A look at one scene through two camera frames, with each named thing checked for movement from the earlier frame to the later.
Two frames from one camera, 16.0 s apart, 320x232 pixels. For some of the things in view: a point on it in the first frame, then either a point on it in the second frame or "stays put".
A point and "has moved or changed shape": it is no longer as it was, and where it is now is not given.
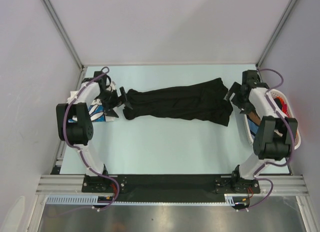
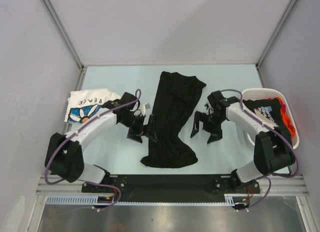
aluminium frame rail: (283, 184) stays put
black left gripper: (117, 101) → (135, 134)
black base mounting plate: (172, 188) stays put
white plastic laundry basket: (242, 117) stays put
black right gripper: (235, 88) → (216, 133)
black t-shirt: (204, 102) has moved or changed shape
